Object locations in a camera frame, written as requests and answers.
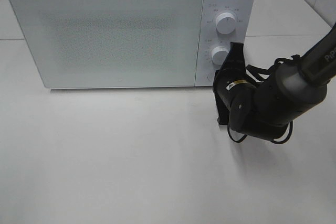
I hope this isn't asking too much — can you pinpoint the round white door-release button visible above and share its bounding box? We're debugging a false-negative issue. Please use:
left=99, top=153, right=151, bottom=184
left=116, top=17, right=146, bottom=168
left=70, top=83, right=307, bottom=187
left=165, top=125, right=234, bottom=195
left=207, top=72, right=215, bottom=83

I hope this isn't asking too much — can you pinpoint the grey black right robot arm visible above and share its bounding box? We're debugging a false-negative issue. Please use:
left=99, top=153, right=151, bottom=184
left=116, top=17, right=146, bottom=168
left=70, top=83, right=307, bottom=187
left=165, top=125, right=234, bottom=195
left=213, top=29, right=335, bottom=145

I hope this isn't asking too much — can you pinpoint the white timer knob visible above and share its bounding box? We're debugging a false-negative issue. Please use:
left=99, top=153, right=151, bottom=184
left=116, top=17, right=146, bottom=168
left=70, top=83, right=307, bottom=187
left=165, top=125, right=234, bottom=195
left=211, top=46, right=229, bottom=66

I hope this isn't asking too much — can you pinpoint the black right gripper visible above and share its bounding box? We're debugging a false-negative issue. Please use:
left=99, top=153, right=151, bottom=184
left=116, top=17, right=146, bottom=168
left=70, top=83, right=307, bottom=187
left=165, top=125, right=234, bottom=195
left=213, top=42, right=288, bottom=140

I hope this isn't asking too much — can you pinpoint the white power knob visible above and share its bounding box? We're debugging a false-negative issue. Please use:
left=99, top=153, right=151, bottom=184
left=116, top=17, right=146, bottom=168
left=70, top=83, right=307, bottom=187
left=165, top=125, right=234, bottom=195
left=215, top=11, right=237, bottom=35

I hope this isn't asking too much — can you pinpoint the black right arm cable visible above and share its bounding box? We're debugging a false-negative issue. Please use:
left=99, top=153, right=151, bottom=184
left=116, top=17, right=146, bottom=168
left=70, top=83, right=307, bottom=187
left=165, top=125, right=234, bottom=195
left=225, top=55, right=301, bottom=145

